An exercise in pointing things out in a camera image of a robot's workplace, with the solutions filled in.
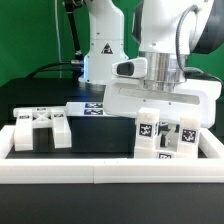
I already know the white chair seat part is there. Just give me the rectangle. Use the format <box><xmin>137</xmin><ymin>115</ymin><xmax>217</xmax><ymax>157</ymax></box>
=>
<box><xmin>134</xmin><ymin>133</ymin><xmax>198</xmax><ymax>159</ymax></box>

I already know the white chair backrest part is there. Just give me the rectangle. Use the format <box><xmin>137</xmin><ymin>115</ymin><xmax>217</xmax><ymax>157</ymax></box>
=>
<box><xmin>13</xmin><ymin>107</ymin><xmax>72</xmax><ymax>151</ymax></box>

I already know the white sheet with tags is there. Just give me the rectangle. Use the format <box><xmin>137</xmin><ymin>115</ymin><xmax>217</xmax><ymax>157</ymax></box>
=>
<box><xmin>66</xmin><ymin>102</ymin><xmax>106</xmax><ymax>117</ymax></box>

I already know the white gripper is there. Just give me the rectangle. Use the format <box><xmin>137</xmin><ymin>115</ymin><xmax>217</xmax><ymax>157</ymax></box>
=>
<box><xmin>103</xmin><ymin>78</ymin><xmax>221</xmax><ymax>147</ymax></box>

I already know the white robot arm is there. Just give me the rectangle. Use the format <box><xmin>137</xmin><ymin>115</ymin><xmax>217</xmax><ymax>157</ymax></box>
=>
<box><xmin>80</xmin><ymin>0</ymin><xmax>224</xmax><ymax>128</ymax></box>

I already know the white U-shaped border fence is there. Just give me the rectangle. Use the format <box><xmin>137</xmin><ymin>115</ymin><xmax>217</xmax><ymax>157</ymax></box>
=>
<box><xmin>0</xmin><ymin>125</ymin><xmax>224</xmax><ymax>184</ymax></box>

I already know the black cable on stand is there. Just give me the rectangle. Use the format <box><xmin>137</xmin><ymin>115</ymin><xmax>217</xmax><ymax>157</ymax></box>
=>
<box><xmin>25</xmin><ymin>0</ymin><xmax>88</xmax><ymax>80</ymax></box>

